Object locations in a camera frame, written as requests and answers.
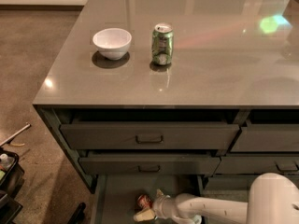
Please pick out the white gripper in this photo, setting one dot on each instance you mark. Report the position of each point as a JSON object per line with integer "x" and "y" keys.
{"x": 162, "y": 206}

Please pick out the red coke can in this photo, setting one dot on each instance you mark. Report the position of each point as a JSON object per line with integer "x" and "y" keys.
{"x": 144, "y": 201}

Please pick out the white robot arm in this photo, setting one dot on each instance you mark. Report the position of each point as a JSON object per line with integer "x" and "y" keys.
{"x": 273, "y": 199}

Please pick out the grey open bottom drawer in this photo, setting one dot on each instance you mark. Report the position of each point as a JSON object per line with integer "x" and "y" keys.
{"x": 116, "y": 195}

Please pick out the grey bottom right drawer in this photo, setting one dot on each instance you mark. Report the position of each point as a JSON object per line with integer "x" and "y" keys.
{"x": 229, "y": 182}

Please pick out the grey middle left drawer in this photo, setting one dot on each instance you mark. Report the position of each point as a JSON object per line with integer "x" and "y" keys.
{"x": 148, "y": 163}

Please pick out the grey middle right drawer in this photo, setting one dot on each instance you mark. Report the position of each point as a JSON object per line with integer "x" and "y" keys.
{"x": 254, "y": 165}

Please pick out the grey top left drawer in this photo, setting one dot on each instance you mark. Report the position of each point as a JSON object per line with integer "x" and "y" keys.
{"x": 149, "y": 135}

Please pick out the grey top right drawer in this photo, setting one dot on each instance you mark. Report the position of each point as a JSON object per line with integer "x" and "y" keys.
{"x": 267, "y": 138}

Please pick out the grey counter cabinet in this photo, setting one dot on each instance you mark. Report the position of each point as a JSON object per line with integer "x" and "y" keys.
{"x": 233, "y": 61}

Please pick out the green soda can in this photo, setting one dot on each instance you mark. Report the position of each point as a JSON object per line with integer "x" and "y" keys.
{"x": 162, "y": 44}

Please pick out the black object on floor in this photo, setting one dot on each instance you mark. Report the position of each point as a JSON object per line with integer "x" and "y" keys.
{"x": 78, "y": 216}

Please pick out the black cart with items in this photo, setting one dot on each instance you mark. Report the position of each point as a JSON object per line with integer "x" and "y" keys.
{"x": 10, "y": 184}

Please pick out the metal rod on floor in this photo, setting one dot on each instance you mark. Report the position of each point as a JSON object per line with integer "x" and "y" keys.
{"x": 9, "y": 139}

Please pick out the white plastic bottle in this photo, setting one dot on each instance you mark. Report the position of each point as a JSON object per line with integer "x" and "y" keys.
{"x": 6, "y": 161}

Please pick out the white bowl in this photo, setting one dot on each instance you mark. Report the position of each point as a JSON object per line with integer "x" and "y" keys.
{"x": 112, "y": 43}

